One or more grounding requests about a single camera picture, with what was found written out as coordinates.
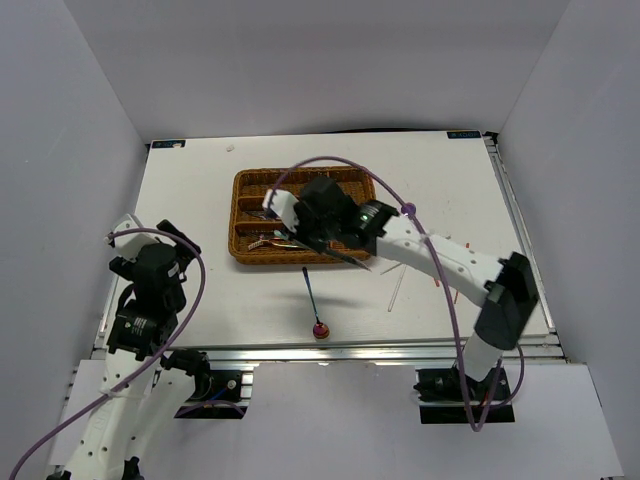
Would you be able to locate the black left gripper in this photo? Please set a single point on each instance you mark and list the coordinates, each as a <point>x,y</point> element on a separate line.
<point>123,266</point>

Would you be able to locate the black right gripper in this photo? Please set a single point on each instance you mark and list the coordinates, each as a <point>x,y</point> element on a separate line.
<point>303,214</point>

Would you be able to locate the green handled table knife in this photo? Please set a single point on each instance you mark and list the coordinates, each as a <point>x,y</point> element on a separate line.
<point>345,256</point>

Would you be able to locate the pink handled fork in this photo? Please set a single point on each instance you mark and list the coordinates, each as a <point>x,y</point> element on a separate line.
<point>262,243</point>

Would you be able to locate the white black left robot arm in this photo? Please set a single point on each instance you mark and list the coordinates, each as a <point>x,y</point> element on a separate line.
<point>144,383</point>

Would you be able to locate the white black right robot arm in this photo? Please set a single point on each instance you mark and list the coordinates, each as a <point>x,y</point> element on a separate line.
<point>504,289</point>

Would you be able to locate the woven wicker cutlery tray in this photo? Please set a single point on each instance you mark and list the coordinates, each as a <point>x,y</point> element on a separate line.
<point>249,189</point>

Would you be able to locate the purple iridescent spoon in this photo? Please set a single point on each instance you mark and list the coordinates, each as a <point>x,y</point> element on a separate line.
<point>408,209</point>

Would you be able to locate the white chopstick short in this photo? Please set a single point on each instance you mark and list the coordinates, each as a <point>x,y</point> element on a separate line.
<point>390,268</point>

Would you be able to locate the white chopstick long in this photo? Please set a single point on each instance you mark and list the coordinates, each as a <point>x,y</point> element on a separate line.
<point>397,288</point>

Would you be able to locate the left blue table label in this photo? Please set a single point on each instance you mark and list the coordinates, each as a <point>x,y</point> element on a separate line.
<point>168,144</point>

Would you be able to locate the blue table label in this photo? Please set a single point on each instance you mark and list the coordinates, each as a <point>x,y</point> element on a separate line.
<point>168,144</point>
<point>464,134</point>

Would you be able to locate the iridescent round bowl spoon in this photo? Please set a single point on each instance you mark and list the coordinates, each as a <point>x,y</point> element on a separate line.
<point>320,330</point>

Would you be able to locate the red chopstick upper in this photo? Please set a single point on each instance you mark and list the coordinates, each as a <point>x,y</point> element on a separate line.
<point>436,281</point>

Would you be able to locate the right blue table label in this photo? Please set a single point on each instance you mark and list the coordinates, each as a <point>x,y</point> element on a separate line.
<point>464,134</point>

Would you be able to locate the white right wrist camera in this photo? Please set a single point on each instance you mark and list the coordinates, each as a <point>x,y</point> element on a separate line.
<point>281,204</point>

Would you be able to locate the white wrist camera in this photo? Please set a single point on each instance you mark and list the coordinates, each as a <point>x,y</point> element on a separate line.
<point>281,204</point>
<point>128,246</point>

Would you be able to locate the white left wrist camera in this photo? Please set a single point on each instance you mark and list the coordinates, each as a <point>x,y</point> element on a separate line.
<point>128,246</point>

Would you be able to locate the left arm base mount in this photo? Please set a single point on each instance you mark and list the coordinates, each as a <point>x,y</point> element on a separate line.
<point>224,395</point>

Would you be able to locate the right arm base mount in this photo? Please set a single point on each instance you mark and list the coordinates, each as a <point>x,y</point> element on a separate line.
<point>441,403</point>

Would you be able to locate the aluminium table frame rail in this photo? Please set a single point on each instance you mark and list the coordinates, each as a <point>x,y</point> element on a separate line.
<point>251,314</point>

